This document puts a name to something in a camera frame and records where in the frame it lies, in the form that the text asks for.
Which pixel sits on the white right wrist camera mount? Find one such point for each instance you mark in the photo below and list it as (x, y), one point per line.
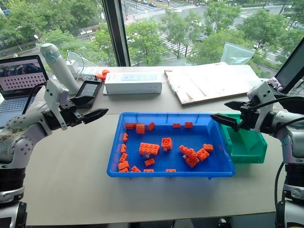
(263, 95)

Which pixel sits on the white insulated bottle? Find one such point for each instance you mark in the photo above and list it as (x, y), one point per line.
(60, 69)

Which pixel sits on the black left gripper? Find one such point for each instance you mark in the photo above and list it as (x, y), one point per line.
(71, 116)

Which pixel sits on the orange plastic clip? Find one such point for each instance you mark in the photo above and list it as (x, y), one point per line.
(102, 74)

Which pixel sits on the white power strip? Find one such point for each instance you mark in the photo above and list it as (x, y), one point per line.
(86, 72)

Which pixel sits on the blue plastic tray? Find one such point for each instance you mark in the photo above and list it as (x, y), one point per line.
(171, 174)

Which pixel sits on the white cardboard box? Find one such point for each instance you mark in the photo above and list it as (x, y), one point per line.
(133, 84)

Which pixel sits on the black laptop screen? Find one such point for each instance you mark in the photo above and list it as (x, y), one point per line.
(291, 71)

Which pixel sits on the small purple patterned object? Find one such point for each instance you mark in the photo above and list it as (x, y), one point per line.
(275, 84)

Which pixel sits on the dark rounded shape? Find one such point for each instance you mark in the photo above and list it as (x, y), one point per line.
(223, 223)

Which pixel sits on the green plastic bin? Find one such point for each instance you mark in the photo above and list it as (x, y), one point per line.
(249, 147)

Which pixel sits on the wooden board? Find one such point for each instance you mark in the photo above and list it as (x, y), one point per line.
(209, 83)

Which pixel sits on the white charger plug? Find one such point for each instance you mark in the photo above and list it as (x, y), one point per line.
(71, 65)

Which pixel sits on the black handheld controller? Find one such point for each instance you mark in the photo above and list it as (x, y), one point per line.
(89, 88)

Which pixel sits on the orange cube building block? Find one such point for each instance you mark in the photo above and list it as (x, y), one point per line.
(140, 129)

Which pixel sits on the clear plastic bag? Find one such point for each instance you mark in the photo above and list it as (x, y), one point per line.
(236, 54)

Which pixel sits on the black window frame post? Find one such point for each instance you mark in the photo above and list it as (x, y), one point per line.
(116, 33)

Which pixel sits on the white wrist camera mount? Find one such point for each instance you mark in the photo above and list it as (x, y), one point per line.
(55, 95)
(263, 95)

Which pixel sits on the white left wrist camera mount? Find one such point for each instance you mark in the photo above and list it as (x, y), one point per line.
(55, 95)

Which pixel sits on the small orange building block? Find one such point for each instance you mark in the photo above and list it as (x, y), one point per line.
(125, 137)
(188, 125)
(208, 147)
(135, 169)
(151, 126)
(170, 170)
(149, 162)
(123, 148)
(123, 158)
(176, 126)
(124, 170)
(148, 170)

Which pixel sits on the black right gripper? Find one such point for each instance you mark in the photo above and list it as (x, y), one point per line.
(249, 117)

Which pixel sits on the open silver laptop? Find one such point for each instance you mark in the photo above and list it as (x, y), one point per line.
(21, 76)

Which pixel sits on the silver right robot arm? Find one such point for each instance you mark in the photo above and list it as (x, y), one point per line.
(291, 140)

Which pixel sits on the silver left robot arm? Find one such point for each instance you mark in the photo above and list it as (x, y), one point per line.
(21, 133)

